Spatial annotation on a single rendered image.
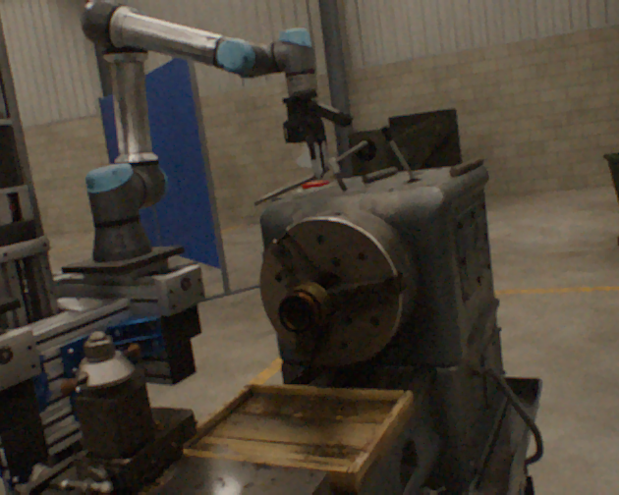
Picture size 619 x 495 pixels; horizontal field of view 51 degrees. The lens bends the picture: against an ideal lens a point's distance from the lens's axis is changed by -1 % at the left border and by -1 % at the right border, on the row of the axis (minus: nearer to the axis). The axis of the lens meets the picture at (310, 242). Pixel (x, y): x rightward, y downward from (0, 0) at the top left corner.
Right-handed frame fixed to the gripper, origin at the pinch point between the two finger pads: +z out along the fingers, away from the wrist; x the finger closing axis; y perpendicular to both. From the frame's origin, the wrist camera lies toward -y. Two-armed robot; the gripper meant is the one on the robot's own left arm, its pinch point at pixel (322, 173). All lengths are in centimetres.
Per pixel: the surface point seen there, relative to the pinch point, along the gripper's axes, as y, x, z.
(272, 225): 7.2, 16.3, 9.7
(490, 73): 111, -957, -65
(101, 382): -6, 90, 17
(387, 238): -24.1, 26.4, 12.7
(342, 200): -10.1, 13.6, 5.8
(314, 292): -14.2, 42.7, 19.0
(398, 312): -26.4, 32.2, 26.6
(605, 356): -54, -220, 132
